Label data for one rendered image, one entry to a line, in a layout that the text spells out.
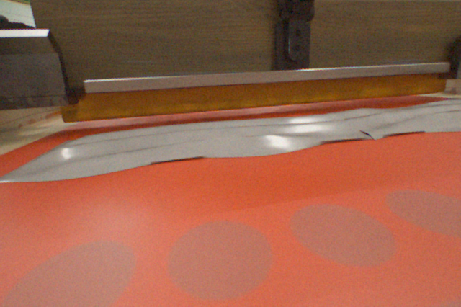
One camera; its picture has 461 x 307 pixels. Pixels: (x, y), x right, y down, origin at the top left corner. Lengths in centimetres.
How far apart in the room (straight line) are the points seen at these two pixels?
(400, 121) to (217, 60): 14
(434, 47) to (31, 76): 37
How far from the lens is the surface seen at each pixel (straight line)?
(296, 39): 22
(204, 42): 21
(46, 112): 34
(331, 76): 24
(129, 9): 22
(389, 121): 18
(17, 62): 22
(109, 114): 23
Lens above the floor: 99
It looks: 14 degrees down
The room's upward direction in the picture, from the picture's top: 3 degrees counter-clockwise
